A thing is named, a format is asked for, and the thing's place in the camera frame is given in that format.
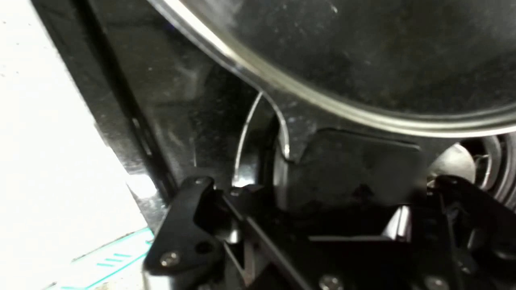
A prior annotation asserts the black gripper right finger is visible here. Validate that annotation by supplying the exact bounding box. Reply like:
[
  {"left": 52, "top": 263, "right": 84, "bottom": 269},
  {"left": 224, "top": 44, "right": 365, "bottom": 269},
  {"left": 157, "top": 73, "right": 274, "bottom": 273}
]
[{"left": 405, "top": 184, "right": 458, "bottom": 290}]

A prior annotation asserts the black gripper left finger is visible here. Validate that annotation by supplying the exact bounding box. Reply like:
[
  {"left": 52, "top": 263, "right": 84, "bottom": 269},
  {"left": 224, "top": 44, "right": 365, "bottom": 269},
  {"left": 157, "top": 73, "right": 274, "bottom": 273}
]
[{"left": 142, "top": 176, "right": 227, "bottom": 290}]

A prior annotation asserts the black electric stove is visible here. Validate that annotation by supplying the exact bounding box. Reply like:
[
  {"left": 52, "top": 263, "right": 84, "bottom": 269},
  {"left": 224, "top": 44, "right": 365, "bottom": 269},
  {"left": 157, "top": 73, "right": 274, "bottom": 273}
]
[{"left": 31, "top": 0, "right": 516, "bottom": 290}]

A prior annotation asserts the glass frying pan lid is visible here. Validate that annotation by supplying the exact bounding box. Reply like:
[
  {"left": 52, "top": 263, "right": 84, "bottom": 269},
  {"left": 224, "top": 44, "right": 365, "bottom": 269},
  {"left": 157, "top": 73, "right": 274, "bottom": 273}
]
[{"left": 147, "top": 0, "right": 516, "bottom": 139}]

